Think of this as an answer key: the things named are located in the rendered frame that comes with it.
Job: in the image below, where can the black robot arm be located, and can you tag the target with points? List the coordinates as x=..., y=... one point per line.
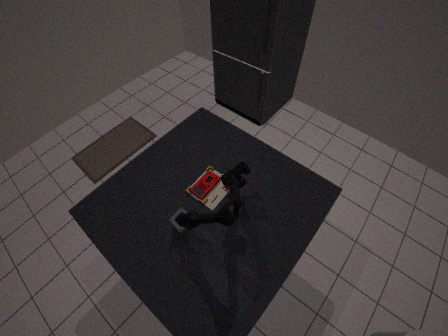
x=223, y=216

